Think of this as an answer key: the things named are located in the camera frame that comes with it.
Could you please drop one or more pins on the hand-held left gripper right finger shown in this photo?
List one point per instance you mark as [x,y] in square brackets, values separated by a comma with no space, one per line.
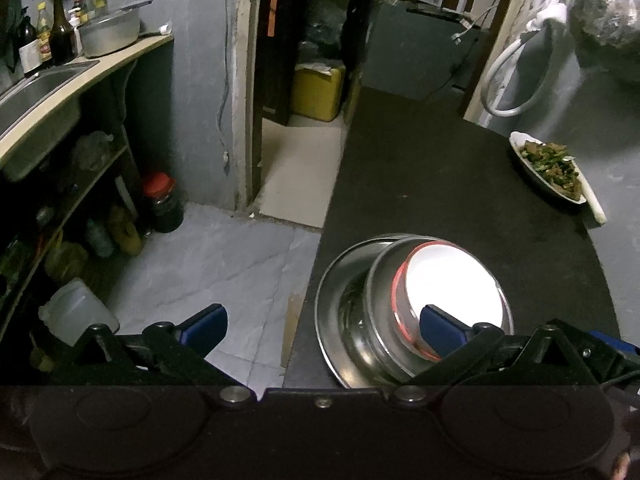
[442,332]

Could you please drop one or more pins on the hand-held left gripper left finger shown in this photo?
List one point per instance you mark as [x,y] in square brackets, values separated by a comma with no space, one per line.
[205,327]

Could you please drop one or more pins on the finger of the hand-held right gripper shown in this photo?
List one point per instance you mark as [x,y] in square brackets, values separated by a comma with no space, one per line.
[612,344]

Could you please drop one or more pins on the white ceramic bowl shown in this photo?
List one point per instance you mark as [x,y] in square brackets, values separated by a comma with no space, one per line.
[450,280]

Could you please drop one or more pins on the stainless steel bowl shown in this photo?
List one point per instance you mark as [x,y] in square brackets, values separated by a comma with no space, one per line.
[385,320]

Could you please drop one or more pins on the large stainless steel plate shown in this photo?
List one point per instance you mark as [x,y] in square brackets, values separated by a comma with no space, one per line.
[335,310]

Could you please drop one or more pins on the person's right hand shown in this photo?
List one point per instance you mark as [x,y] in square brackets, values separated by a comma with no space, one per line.
[621,465]

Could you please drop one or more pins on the red lid dark jar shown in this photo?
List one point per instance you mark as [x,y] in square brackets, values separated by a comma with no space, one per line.
[162,205]

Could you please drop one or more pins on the white plastic jug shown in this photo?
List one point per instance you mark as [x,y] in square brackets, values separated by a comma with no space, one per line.
[75,310]

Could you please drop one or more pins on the green plastic bottle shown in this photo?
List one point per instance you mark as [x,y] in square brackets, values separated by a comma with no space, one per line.
[100,237]

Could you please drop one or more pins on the large yellow oil bottle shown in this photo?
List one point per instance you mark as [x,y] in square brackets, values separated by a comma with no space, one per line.
[67,262]

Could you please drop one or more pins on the white plate of cooked vegetables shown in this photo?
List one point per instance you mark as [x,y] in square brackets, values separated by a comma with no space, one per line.
[550,165]

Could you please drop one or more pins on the clear crumpled plastic bag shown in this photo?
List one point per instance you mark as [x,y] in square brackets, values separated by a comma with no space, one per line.
[92,150]

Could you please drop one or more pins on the yellow plastic jerrycan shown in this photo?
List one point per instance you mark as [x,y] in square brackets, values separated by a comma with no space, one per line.
[315,92]

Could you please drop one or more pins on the dark wooden door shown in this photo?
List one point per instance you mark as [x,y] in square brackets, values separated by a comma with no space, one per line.
[280,70]

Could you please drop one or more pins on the steel kitchen sink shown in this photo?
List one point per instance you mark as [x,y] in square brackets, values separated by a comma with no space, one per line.
[35,105]

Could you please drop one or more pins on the beige kitchen counter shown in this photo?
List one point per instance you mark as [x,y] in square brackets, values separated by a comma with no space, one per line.
[120,57]

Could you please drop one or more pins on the dark chest freezer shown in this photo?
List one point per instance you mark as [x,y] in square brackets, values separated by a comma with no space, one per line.
[410,50]

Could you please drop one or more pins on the aluminium pot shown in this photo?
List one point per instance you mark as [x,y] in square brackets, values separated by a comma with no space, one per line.
[110,35]

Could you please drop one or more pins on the orange door sticker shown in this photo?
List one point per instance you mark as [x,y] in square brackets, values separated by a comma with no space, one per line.
[272,15]

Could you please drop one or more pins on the tall dark glass bottle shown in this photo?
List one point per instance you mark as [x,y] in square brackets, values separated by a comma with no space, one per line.
[62,35]

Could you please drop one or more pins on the red label sauce bottle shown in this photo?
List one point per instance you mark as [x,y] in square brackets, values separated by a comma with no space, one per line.
[44,42]

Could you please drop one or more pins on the white label dark bottle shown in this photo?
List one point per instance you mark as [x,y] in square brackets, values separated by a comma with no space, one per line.
[29,50]

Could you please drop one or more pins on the plastic bag of dried greens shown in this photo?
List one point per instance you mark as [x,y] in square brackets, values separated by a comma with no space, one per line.
[610,15]

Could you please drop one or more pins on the small seasoning bottle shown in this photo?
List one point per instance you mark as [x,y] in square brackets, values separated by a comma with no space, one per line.
[100,4]
[77,7]

